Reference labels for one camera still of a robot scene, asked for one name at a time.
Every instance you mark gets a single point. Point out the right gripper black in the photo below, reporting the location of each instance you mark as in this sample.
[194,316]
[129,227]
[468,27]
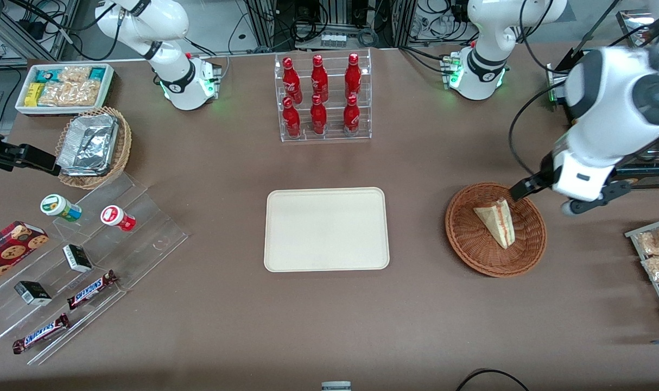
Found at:
[4,153]

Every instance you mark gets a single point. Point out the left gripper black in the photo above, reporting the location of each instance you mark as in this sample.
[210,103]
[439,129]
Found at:
[537,180]

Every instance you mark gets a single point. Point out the triangular sandwich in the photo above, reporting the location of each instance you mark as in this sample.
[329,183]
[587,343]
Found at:
[498,225]

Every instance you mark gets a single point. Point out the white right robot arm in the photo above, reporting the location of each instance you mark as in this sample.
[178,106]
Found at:
[166,21]

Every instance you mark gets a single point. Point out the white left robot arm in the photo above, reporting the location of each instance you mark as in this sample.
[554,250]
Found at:
[606,108]

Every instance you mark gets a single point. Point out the round brown wicker basket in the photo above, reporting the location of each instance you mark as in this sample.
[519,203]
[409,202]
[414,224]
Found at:
[481,255]

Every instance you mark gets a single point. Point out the oval tan wicker basket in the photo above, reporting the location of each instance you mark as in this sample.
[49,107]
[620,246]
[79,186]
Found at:
[124,146]

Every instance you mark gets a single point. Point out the cream plastic tray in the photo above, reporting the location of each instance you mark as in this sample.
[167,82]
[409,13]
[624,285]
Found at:
[327,231]

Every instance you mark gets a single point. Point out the green lid cup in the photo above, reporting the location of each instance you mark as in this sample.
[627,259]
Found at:
[58,206]

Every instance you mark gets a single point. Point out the stacked foil trays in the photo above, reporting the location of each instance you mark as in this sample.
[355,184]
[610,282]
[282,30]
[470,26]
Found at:
[88,144]

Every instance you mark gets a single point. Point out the yellow snack packet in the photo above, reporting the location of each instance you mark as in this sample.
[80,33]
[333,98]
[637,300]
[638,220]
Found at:
[33,94]

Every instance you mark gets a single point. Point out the large clear cracker bag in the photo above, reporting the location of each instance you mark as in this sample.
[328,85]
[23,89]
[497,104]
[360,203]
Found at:
[69,93]

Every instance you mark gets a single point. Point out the teal snack packet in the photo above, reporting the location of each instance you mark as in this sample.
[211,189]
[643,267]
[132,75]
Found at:
[97,74]
[47,75]

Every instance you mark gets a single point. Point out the small clear cracker bag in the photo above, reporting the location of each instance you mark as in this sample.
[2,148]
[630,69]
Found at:
[75,74]

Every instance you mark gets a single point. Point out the red cookie box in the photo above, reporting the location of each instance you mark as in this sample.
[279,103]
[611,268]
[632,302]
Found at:
[9,250]

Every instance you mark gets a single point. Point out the red lid cup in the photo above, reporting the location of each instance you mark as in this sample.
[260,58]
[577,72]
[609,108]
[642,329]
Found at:
[115,217]

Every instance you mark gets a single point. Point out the white plastic snack bin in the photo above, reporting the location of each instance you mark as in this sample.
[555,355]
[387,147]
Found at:
[108,87]

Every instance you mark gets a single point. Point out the small black white box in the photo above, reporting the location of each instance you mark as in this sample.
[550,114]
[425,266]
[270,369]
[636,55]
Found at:
[77,258]
[32,293]

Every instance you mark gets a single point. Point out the black food warmer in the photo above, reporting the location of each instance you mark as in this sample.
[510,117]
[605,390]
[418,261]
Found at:
[650,182]

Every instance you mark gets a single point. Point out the clear acrylic stepped shelf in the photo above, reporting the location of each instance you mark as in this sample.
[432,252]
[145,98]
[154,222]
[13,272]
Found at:
[145,228]

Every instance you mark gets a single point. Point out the snickers bar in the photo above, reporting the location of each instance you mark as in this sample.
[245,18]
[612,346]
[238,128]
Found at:
[90,290]
[40,334]

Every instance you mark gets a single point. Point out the clear acrylic bottle rack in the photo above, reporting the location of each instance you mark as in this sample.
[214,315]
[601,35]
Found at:
[362,130]

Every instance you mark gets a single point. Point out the red cola bottle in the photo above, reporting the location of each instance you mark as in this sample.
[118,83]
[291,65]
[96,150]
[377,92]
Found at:
[353,77]
[291,120]
[351,116]
[291,81]
[318,117]
[319,80]

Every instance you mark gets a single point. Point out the white power strip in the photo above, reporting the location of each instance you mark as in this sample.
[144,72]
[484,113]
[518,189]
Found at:
[333,40]

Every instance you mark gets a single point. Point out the metal equipment rack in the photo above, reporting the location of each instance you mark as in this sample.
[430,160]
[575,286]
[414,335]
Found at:
[264,21]

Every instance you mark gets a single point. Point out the grey white device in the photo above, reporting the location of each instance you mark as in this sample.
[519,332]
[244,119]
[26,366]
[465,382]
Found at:
[336,386]

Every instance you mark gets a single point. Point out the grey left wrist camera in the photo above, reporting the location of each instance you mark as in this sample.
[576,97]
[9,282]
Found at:
[598,198]

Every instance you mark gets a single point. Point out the aluminium frame rack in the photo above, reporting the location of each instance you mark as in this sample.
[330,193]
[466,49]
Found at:
[69,24]

